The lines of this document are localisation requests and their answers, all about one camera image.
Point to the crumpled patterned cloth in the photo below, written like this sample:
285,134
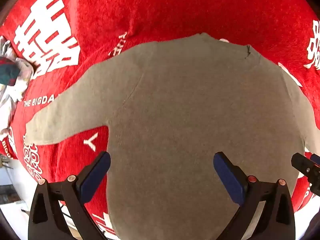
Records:
17,85

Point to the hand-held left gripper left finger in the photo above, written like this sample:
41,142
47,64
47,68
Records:
96,177

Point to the grey sweater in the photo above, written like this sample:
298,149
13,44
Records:
187,105

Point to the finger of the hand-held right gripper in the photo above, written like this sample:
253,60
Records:
303,166
315,158

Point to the red printed blanket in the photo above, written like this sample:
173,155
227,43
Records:
175,10

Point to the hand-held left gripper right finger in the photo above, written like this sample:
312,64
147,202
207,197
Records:
228,177

